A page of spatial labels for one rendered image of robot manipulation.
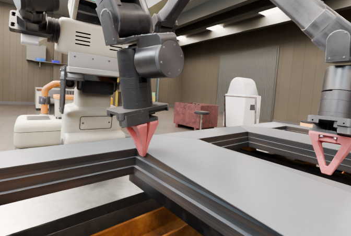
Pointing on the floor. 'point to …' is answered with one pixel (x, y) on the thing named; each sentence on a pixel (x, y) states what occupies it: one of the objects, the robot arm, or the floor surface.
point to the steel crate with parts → (179, 115)
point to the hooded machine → (242, 103)
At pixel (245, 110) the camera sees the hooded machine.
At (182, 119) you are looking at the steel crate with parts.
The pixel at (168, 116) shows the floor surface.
